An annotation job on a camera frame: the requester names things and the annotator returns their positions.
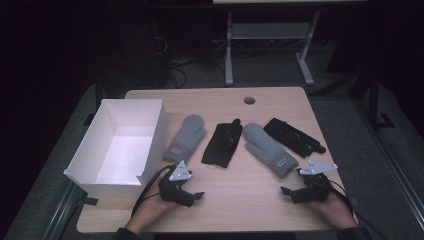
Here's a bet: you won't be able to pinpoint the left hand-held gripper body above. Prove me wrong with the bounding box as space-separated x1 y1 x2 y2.
157 160 198 208

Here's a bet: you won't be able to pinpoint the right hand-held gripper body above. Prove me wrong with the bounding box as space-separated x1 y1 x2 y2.
292 160 339 205

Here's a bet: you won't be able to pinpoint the black glove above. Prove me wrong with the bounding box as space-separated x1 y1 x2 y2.
263 117 327 159
200 118 244 169

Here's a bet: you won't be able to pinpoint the person's right hand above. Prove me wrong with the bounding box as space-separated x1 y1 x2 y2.
308 191 358 230

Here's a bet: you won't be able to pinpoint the grey knit mitten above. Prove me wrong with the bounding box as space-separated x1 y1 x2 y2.
242 122 300 179
162 114 208 165

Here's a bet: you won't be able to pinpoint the white open box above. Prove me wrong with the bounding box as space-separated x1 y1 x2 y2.
63 98 168 198

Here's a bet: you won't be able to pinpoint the black metal stand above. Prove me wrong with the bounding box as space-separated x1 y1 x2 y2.
348 63 396 132

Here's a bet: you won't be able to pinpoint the grey metal stand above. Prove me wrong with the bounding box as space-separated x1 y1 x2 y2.
224 9 322 88

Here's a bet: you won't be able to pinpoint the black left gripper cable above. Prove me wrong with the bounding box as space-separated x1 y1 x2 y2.
131 164 177 218

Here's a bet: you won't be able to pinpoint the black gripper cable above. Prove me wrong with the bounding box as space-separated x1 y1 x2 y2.
319 178 391 240
131 164 177 218

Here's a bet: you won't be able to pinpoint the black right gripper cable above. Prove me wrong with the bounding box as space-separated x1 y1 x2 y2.
319 178 391 240

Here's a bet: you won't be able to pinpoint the aluminium frame rail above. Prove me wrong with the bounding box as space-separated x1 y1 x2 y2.
352 98 424 232
41 181 84 240

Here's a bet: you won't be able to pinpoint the black floor cables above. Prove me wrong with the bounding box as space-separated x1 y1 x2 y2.
150 18 196 90

